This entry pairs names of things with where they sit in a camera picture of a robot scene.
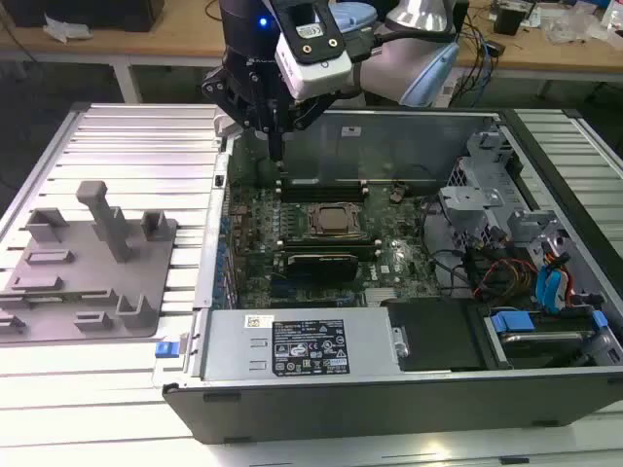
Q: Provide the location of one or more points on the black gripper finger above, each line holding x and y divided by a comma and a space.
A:
311, 114
226, 90

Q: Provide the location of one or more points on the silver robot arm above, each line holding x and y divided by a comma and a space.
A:
389, 68

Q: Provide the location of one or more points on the black RAM slot bank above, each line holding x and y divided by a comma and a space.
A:
321, 194
331, 249

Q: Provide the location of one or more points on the grey case latch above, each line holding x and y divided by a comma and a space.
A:
224, 125

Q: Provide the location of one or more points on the wooden desk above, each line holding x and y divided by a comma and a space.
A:
170, 41

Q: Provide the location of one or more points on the CPU with silver top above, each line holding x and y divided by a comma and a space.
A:
336, 218

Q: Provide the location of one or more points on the round coin battery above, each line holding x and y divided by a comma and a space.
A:
397, 193

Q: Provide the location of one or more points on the large black box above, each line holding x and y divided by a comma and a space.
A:
97, 12

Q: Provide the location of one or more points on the green motherboard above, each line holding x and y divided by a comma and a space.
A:
389, 243

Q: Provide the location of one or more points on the black graphics card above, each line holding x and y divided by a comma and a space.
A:
321, 267

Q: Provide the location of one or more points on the crumpled white paper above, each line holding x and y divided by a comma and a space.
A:
65, 28

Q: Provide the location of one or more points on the silver drive cage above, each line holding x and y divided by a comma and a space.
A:
467, 199

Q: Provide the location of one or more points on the small silver heat sink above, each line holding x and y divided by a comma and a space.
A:
382, 296

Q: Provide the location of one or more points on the black power adapter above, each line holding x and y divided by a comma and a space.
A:
496, 48

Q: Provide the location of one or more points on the small black container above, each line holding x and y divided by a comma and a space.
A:
508, 20

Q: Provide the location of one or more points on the silver power supply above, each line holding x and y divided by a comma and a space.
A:
233, 350

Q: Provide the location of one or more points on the black cover plate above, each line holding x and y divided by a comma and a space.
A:
438, 335

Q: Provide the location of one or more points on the grey parts rack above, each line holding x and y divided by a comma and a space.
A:
97, 311

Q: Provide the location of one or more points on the small blue clip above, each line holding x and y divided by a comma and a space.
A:
164, 350

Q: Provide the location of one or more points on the clear plastic bags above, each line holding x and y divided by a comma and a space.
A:
574, 26

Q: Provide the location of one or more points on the hard disk in blue carrier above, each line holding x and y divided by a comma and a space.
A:
511, 323

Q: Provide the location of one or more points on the black open PC case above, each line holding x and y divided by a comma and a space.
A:
389, 413

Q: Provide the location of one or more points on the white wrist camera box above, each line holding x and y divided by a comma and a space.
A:
316, 68

